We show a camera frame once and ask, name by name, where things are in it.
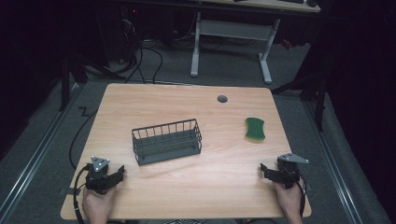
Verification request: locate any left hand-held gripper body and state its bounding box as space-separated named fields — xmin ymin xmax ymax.
xmin=85 ymin=156 xmax=117 ymax=196

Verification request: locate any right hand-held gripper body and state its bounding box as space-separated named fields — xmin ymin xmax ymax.
xmin=276 ymin=152 xmax=310 ymax=190

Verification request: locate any green sponge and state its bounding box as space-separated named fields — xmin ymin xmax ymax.
xmin=244 ymin=117 xmax=266 ymax=144

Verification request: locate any person's patterned clothing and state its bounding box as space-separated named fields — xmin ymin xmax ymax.
xmin=163 ymin=218 xmax=208 ymax=224

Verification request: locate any black metal stand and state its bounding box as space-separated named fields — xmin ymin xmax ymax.
xmin=270 ymin=71 xmax=328 ymax=133
xmin=58 ymin=54 xmax=125 ymax=112

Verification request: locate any white-legged desk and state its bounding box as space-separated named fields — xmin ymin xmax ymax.
xmin=190 ymin=0 xmax=321 ymax=85

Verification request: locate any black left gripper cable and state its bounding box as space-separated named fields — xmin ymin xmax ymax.
xmin=72 ymin=164 xmax=92 ymax=224

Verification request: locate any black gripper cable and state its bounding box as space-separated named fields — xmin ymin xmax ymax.
xmin=72 ymin=164 xmax=92 ymax=224
xmin=297 ymin=177 xmax=308 ymax=218

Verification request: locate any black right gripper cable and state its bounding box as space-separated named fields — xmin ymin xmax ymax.
xmin=297 ymin=177 xmax=308 ymax=218

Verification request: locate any metal floor rail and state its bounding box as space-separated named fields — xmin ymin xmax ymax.
xmin=303 ymin=101 xmax=364 ymax=224
xmin=0 ymin=83 xmax=82 ymax=218

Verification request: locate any black floor cable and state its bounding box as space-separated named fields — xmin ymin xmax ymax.
xmin=68 ymin=106 xmax=99 ymax=171

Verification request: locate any dark grey wire basket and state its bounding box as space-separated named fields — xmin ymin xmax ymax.
xmin=131 ymin=118 xmax=204 ymax=167

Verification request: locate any bundle of black cables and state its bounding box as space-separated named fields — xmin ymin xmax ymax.
xmin=120 ymin=8 xmax=164 ymax=85

